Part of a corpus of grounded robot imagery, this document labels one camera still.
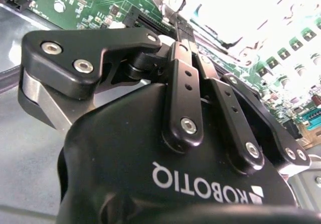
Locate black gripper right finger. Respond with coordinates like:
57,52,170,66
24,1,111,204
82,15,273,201
187,25,311,176

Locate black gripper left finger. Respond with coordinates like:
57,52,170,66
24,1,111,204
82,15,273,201
17,22,204,154

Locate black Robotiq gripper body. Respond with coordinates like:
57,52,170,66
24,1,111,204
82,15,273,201
57,83,321,224

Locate metal locking lever wire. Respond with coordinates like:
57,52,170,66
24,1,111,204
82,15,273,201
220,39,241,50

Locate metal socket cover frame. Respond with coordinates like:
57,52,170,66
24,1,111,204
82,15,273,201
163,0,289,49

